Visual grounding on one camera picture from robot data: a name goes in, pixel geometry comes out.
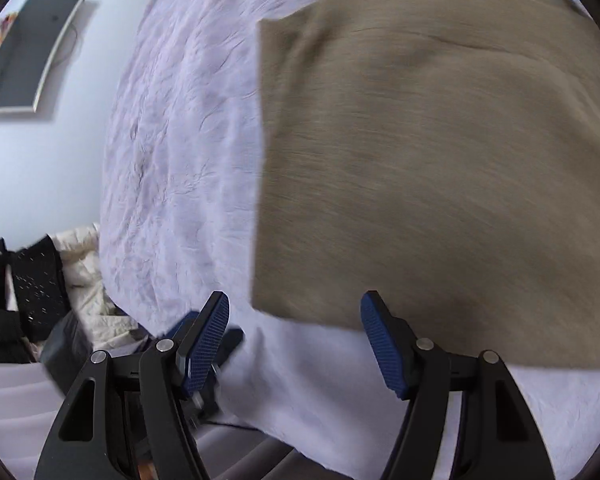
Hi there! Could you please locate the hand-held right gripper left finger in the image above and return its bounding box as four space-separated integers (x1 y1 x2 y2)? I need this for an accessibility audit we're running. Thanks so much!
34 291 231 480

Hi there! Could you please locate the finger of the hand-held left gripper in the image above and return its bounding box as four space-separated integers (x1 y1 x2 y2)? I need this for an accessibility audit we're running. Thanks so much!
161 310 202 343
211 327 246 368

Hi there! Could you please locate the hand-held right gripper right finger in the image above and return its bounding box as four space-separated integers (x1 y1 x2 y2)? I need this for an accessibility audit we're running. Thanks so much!
360 290 556 480

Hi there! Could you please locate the brown knit sweater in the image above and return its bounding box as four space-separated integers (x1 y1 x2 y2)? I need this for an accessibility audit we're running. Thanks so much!
251 0 600 372

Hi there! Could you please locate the cream crumpled cloth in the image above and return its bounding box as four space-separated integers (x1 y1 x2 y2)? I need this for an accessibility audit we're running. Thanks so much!
52 224 151 353

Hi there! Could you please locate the black speckled garment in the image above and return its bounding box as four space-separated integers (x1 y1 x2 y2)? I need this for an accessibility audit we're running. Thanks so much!
10 235 72 342

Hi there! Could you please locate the white textured bedspread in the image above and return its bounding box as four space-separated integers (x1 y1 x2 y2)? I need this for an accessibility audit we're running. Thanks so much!
99 0 600 480

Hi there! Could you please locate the thin black monitor cable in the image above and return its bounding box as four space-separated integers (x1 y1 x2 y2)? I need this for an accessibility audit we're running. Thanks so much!
55 27 82 64

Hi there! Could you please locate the wall-mounted curved monitor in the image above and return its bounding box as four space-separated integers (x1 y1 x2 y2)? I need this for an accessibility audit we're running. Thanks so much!
0 0 89 114

